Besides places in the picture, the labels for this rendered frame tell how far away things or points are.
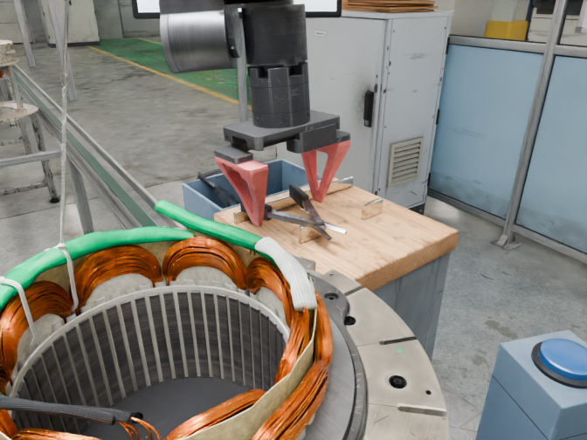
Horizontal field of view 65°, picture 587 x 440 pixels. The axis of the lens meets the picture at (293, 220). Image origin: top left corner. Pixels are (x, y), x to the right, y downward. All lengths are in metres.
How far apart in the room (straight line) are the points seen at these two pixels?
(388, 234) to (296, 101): 0.17
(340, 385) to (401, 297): 0.25
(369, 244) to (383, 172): 2.16
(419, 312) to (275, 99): 0.28
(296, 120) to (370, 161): 2.13
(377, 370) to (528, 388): 0.16
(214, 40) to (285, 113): 0.09
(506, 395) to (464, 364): 1.54
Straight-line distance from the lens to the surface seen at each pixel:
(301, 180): 0.68
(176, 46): 0.44
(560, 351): 0.43
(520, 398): 0.43
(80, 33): 13.86
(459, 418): 0.71
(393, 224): 0.52
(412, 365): 0.30
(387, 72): 2.47
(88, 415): 0.21
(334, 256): 0.45
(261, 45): 0.43
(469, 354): 2.03
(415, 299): 0.53
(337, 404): 0.26
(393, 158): 2.63
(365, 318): 0.33
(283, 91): 0.43
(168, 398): 0.39
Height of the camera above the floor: 1.30
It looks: 26 degrees down
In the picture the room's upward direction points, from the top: straight up
